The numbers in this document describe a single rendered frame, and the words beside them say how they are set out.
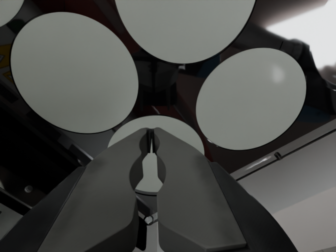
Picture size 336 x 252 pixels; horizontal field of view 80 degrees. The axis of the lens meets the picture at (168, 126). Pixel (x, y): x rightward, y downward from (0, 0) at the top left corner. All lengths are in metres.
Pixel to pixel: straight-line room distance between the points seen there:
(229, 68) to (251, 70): 0.02
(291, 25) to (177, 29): 0.09
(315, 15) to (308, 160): 0.25
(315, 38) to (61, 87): 0.21
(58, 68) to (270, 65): 0.17
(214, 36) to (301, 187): 0.34
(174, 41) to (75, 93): 0.09
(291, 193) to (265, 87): 0.28
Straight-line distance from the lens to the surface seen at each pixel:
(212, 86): 0.18
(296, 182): 0.43
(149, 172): 0.23
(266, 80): 0.20
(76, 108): 0.20
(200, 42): 0.17
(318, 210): 2.24
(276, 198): 0.44
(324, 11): 0.21
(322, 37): 0.21
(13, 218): 0.23
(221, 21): 0.17
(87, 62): 0.18
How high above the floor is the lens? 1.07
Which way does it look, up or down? 60 degrees down
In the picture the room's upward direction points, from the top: 175 degrees clockwise
